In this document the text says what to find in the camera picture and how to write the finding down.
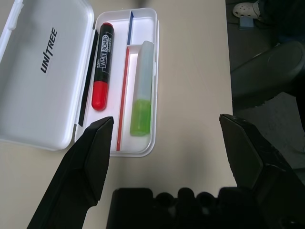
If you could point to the white clog shoe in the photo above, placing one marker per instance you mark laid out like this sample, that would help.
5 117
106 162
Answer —
245 9

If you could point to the white plastic pencil case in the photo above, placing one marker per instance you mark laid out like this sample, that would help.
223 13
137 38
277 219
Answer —
35 95

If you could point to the translucent highlighter with green cap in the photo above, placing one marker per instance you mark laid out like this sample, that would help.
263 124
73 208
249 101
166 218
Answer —
143 83

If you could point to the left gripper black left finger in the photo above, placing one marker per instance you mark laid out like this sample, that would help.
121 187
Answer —
83 167

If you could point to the red black whiteboard marker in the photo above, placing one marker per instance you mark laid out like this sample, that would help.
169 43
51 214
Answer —
103 59

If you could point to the blue grey floor block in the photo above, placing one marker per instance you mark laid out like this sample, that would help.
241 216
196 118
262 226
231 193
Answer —
246 23

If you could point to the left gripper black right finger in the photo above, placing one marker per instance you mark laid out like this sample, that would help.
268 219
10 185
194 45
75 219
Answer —
250 155

